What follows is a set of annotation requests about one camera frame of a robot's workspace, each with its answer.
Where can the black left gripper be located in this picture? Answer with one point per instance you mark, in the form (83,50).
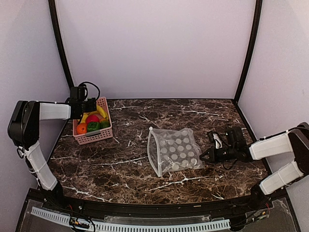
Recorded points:
(92,106)

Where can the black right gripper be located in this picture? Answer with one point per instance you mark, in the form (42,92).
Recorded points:
(212,159)

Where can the pink fake fruit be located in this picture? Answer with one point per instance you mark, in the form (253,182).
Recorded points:
(92,118)

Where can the orange fake fruit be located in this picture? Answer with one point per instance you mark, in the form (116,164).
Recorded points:
(81,128)

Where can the yellow fake banana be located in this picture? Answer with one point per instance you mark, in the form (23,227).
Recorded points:
(100,113)

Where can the green fake bell pepper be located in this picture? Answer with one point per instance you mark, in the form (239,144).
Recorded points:
(93,126)

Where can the clear zip top bag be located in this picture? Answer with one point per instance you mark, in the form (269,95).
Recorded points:
(173,150)

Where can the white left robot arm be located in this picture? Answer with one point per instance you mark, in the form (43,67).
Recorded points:
(24,131)

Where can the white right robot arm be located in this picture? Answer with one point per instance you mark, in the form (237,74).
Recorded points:
(294,141)

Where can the pink perforated plastic basket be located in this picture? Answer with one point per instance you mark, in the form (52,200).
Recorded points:
(96,135)

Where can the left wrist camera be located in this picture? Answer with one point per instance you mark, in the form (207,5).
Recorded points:
(78,93)

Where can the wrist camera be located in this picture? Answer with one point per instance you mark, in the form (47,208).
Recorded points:
(234,138)
(78,93)

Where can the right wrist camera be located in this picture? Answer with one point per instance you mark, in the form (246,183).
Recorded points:
(234,138)

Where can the black front rail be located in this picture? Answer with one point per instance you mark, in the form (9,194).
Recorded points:
(234,208)

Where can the black frame post left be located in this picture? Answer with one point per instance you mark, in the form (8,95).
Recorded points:
(59,43)

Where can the black frame post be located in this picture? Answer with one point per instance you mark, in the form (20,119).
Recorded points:
(250,49)
(59,43)

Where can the white slotted cable duct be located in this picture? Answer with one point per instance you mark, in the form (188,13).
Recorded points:
(134,224)

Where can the black frame post right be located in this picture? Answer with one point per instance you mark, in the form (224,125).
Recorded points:
(250,49)

